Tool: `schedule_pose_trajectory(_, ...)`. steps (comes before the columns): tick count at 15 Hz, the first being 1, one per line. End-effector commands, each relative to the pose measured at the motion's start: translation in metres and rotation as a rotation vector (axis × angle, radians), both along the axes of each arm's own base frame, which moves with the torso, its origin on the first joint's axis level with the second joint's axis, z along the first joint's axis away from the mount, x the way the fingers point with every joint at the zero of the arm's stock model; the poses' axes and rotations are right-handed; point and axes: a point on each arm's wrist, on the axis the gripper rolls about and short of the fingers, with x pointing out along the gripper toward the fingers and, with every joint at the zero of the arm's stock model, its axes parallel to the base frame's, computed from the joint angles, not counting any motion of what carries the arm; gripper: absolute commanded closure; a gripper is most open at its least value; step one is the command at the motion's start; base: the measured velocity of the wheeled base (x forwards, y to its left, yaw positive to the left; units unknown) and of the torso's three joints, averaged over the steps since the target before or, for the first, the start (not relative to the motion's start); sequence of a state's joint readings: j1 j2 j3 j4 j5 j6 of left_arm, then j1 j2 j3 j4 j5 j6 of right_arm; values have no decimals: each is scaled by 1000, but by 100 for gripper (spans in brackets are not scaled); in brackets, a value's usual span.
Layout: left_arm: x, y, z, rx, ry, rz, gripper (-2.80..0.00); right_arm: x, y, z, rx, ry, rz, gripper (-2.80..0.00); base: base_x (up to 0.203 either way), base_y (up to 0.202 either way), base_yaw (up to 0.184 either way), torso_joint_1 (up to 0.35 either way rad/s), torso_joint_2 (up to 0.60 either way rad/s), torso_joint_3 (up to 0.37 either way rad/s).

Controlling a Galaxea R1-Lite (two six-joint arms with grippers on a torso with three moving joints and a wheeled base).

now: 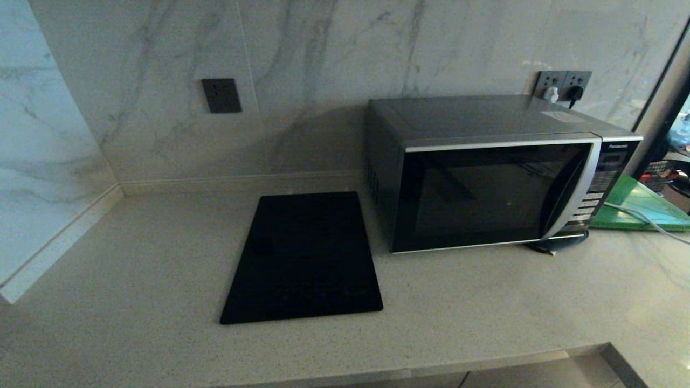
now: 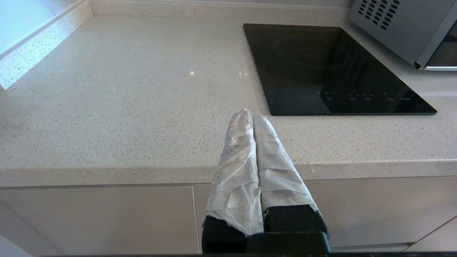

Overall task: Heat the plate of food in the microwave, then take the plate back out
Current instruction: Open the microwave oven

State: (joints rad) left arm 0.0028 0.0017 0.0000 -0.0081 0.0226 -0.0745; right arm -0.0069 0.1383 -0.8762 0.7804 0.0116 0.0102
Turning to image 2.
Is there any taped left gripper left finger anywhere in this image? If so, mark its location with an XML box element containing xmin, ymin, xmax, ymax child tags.
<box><xmin>202</xmin><ymin>108</ymin><xmax>265</xmax><ymax>254</ymax></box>

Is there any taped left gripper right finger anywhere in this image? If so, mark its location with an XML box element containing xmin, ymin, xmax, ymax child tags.
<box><xmin>253</xmin><ymin>114</ymin><xmax>330</xmax><ymax>234</ymax></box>

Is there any black glass microwave door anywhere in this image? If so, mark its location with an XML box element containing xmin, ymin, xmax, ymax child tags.
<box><xmin>414</xmin><ymin>14</ymin><xmax>457</xmax><ymax>71</ymax></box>

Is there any silver black microwave oven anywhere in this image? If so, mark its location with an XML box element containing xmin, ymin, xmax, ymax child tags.
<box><xmin>350</xmin><ymin>0</ymin><xmax>457</xmax><ymax>71</ymax></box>

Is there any white cabinet front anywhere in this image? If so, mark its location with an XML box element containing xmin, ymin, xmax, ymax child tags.
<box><xmin>194</xmin><ymin>176</ymin><xmax>457</xmax><ymax>250</ymax></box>
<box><xmin>0</xmin><ymin>186</ymin><xmax>199</xmax><ymax>256</ymax></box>

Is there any black induction cooktop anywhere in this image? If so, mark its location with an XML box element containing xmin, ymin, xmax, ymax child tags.
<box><xmin>243</xmin><ymin>24</ymin><xmax>437</xmax><ymax>116</ymax></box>

